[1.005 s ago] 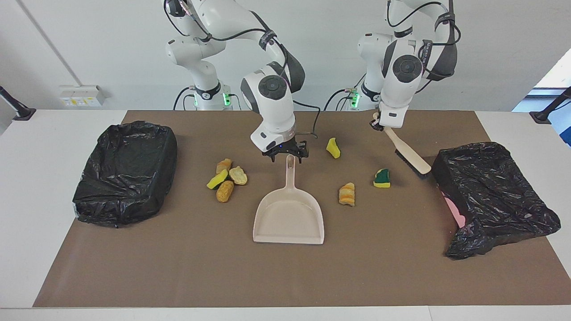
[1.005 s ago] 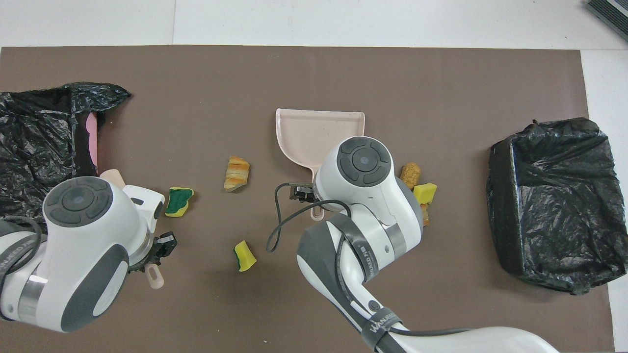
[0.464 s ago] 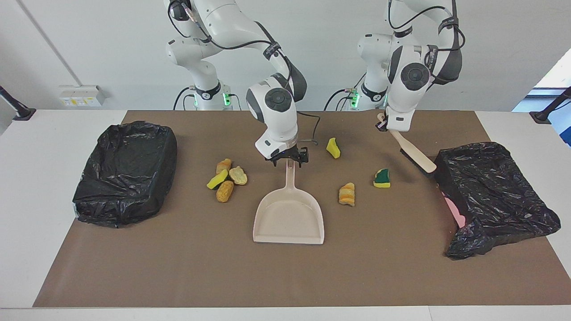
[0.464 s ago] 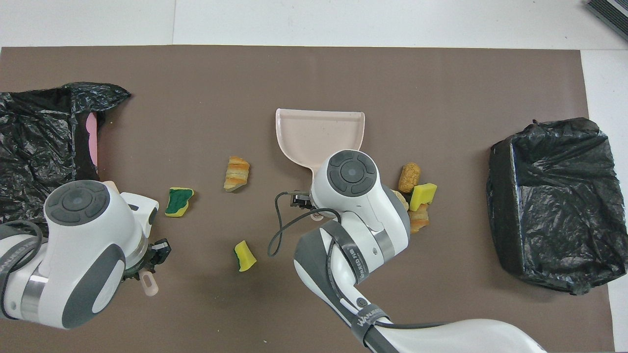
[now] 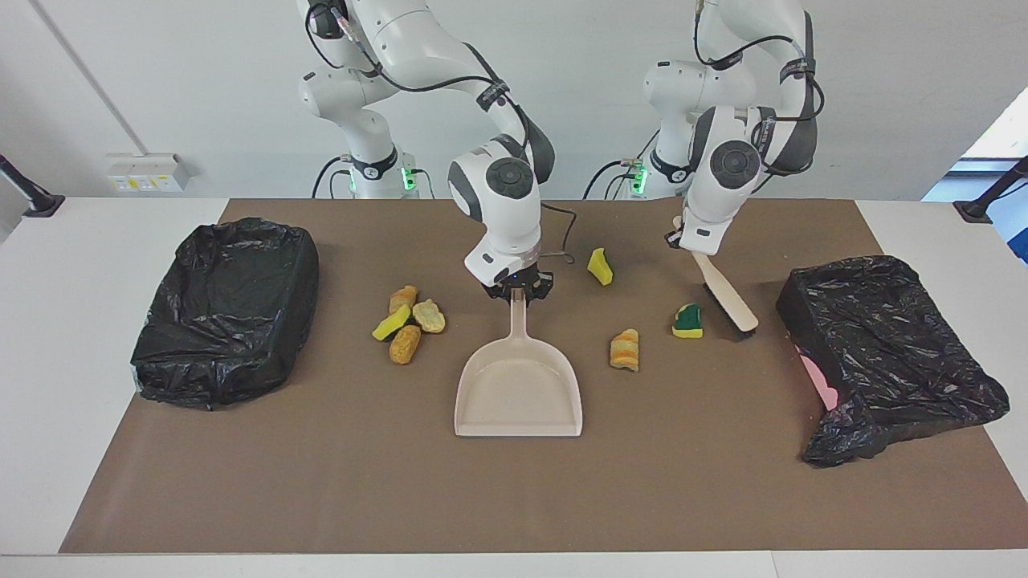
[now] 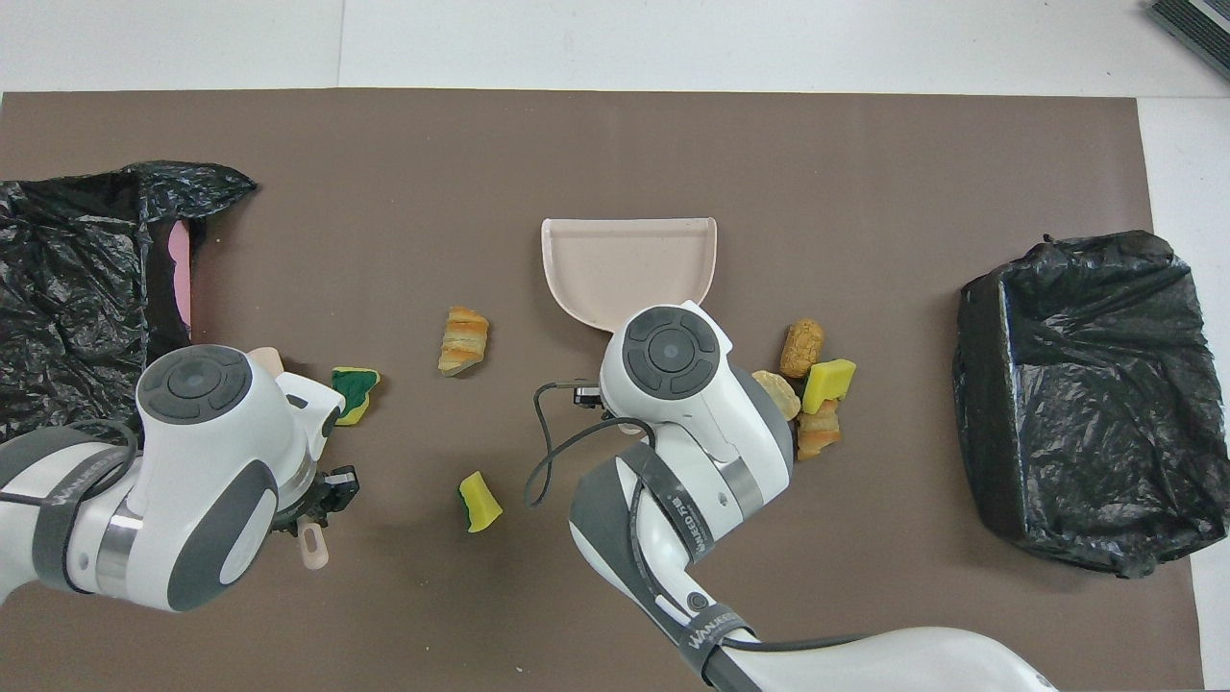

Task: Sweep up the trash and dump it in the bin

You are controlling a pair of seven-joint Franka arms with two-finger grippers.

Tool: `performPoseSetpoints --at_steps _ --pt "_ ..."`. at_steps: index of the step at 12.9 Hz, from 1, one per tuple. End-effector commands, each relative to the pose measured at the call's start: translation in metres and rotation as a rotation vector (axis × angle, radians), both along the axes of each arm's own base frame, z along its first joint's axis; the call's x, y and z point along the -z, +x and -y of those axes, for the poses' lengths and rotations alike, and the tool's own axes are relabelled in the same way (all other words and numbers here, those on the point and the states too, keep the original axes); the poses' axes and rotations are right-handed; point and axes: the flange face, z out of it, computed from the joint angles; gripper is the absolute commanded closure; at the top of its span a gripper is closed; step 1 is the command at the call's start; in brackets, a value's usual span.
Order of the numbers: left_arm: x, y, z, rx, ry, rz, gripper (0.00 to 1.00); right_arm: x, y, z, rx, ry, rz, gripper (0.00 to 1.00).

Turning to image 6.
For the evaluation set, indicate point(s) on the beige hand brush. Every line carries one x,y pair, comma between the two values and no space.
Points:
314,550

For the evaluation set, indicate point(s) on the pale bread slice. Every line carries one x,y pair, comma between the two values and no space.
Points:
780,394

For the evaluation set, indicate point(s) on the yellow sponge block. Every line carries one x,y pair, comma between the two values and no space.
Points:
829,383

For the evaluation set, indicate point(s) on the black trash bag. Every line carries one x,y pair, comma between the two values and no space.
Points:
67,288

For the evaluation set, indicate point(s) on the yellow wedge sponge piece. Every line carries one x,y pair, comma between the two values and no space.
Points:
479,504

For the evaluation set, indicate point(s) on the tan croissant piece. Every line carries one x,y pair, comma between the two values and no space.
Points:
464,340

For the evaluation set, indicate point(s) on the green and yellow sponge piece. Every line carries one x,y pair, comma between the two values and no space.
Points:
357,389

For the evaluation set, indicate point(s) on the brown bread roll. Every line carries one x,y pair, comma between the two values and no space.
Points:
801,348

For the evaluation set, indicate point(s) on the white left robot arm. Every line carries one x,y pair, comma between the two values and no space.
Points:
192,452

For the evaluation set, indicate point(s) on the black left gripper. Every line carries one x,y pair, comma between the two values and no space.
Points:
312,505

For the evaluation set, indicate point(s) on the orange striped croissant piece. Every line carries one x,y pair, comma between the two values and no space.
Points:
820,434

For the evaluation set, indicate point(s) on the beige plastic dustpan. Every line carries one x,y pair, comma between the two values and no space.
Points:
625,269

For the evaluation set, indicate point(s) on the black bag-lined bin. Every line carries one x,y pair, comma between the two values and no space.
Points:
1076,404

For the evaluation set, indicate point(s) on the pink plastic bin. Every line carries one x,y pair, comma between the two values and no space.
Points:
180,279

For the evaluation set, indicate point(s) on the dark ribbed vent panel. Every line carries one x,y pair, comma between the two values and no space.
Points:
1196,24

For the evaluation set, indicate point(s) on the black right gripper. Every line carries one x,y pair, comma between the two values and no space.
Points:
588,396

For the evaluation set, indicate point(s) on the brown table mat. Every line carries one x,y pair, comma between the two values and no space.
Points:
577,144

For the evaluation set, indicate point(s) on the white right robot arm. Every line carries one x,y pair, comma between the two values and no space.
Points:
673,423

